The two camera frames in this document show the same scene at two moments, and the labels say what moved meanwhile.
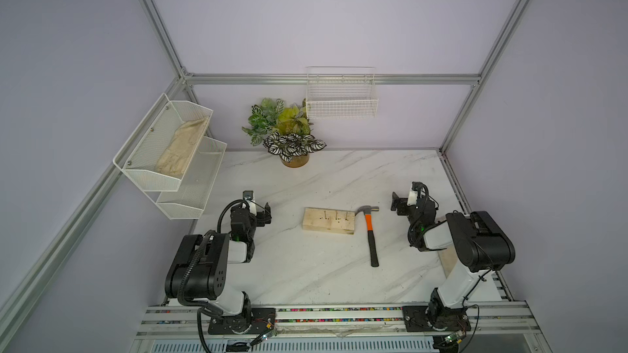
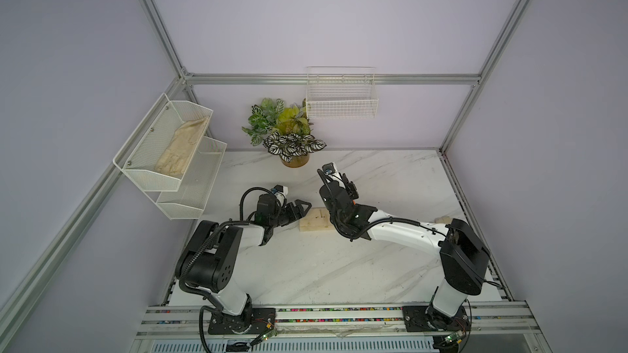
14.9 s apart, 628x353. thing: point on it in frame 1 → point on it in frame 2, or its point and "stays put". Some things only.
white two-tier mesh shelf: [170, 159] stays put
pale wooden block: [329, 220] stays put
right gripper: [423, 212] → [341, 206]
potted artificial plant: [284, 131] stays put
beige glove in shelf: [181, 147] stays put
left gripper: [262, 221] → [297, 212]
